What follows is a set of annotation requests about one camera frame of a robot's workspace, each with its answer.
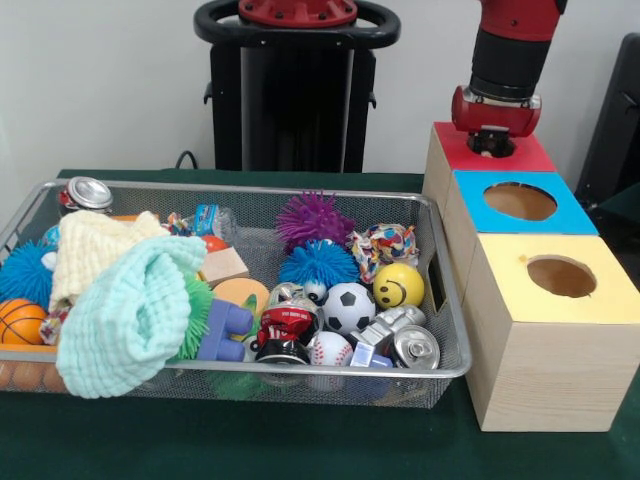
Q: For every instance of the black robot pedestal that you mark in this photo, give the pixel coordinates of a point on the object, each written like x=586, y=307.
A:
x=280, y=100

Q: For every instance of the wooden box with three holes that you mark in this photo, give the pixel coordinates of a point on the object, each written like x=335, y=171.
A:
x=540, y=350

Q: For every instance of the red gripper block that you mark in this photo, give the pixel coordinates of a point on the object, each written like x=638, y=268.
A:
x=495, y=118

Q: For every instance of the shallow clear mesh bin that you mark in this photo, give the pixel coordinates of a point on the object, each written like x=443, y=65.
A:
x=430, y=300

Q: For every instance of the yellow smiley ball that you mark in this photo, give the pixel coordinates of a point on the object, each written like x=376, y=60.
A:
x=398, y=285

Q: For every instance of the red crushed can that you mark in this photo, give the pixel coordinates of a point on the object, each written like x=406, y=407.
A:
x=287, y=325

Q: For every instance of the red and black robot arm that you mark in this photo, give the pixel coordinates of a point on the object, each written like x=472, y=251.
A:
x=512, y=45

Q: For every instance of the crumpled silver can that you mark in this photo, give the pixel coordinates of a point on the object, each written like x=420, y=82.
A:
x=385, y=328

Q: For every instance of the small soccer ball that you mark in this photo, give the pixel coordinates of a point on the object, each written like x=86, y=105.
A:
x=349, y=306

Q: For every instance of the mint green knitted cloth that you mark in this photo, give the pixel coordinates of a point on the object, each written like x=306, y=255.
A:
x=130, y=320

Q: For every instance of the white toy baseball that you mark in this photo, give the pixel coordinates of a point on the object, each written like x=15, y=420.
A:
x=330, y=350

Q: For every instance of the large blue toy brick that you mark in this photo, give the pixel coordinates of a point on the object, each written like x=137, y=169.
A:
x=224, y=330

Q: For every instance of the purple spiky toy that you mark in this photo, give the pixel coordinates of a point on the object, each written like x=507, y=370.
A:
x=315, y=220

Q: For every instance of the small blue spiky ball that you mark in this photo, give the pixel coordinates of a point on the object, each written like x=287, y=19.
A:
x=318, y=265

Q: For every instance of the silver crushed can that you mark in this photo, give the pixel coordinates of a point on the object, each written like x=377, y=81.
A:
x=416, y=347

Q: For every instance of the cream knitted cloth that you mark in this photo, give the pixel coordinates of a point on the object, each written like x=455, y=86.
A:
x=95, y=250

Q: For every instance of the dark green table cloth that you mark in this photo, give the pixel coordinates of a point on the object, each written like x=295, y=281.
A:
x=300, y=440

